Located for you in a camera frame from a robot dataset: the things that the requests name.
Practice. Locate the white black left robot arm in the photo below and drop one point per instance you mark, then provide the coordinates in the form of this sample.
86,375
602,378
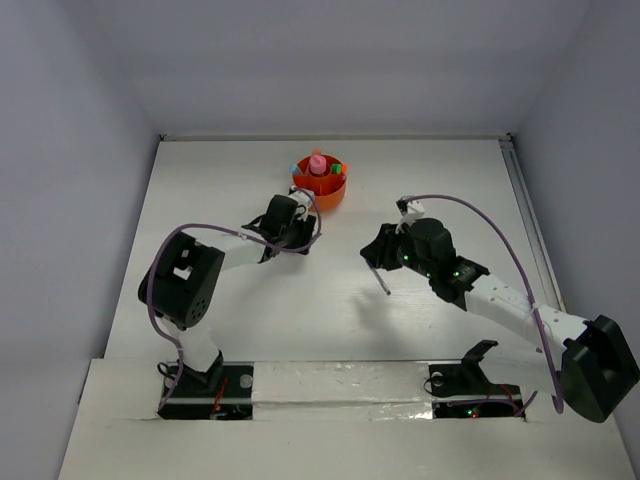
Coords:
179,286

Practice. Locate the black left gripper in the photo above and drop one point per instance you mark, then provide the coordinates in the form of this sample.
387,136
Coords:
303,226

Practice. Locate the blue ballpoint pen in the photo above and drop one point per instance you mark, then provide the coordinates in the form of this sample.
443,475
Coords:
379,278

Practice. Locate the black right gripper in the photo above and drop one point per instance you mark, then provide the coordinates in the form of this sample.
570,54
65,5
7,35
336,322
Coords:
379,250

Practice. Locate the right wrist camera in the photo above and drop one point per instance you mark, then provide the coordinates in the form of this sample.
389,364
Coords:
410,210

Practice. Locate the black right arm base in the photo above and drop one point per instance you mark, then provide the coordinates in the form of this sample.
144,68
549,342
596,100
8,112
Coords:
460,390

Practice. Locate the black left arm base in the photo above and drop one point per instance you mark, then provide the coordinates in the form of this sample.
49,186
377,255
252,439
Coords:
224,392

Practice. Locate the orange round divided organizer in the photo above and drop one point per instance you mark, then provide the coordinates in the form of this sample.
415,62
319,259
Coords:
329,190

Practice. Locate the pink capped sticker bottle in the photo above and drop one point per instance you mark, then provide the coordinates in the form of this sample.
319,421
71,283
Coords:
317,165

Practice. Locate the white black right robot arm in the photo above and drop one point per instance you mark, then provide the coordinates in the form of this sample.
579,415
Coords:
587,363

